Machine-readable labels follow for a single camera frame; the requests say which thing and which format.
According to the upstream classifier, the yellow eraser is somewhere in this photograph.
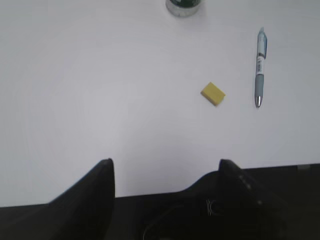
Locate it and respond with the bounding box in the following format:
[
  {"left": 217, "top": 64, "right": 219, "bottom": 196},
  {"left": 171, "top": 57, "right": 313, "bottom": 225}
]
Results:
[{"left": 200, "top": 82, "right": 226, "bottom": 106}]

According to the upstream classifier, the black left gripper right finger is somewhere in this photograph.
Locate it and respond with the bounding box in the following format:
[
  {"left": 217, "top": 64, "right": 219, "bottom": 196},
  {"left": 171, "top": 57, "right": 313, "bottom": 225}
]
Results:
[{"left": 218, "top": 159, "right": 288, "bottom": 240}]

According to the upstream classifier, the clear water bottle green label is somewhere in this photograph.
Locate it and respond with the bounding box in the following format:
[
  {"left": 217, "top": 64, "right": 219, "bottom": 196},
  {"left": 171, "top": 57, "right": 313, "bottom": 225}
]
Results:
[{"left": 165, "top": 0, "right": 202, "bottom": 18}]

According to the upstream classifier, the blue white ballpoint pen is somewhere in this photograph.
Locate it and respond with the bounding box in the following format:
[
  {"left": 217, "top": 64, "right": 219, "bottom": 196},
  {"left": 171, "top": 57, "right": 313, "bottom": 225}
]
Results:
[{"left": 254, "top": 27, "right": 268, "bottom": 108}]

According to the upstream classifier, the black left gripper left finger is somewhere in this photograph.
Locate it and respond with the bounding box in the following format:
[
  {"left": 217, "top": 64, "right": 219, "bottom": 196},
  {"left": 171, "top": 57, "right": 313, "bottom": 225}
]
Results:
[{"left": 0, "top": 159, "right": 115, "bottom": 240}]

